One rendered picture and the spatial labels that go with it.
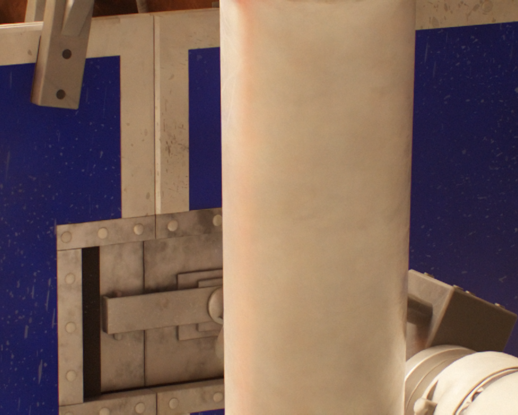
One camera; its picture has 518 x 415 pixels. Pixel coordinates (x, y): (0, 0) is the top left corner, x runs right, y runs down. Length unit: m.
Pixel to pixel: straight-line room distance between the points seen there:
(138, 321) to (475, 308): 0.28
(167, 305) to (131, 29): 0.18
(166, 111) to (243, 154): 0.53
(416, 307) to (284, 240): 0.34
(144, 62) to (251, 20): 0.57
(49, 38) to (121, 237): 0.14
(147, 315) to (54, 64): 0.18
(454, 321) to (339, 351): 0.30
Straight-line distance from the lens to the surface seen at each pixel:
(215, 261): 2.10
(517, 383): 1.77
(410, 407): 1.83
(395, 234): 1.55
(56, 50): 2.00
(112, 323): 2.07
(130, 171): 2.04
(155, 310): 2.08
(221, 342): 2.08
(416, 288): 1.89
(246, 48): 1.48
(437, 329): 1.86
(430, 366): 1.84
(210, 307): 2.09
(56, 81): 2.00
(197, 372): 2.11
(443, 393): 1.80
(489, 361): 1.81
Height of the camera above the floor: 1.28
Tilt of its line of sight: 12 degrees down
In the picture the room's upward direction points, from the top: straight up
